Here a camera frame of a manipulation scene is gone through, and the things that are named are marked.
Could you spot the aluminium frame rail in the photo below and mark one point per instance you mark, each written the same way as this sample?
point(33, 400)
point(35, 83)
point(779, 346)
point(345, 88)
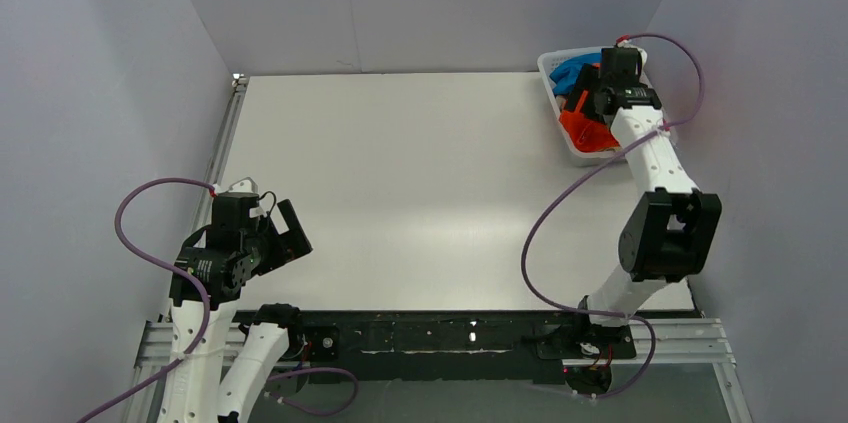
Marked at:
point(422, 192)

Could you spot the white plastic basket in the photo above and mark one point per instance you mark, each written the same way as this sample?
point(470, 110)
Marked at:
point(546, 64)

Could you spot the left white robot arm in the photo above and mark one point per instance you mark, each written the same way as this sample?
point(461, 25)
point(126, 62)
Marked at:
point(201, 388)

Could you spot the blue t shirt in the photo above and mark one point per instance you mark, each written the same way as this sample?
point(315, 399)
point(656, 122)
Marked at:
point(574, 73)

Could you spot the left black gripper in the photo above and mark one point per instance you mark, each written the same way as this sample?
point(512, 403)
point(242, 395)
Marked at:
point(275, 238)

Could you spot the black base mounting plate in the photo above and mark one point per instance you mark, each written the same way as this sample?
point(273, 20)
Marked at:
point(540, 346)

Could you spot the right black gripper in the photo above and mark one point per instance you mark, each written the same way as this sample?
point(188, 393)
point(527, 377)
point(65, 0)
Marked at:
point(592, 87)

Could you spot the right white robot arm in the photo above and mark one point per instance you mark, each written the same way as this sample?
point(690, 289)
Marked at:
point(669, 233)

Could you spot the orange t shirt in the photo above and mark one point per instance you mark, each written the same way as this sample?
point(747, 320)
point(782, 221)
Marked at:
point(586, 135)

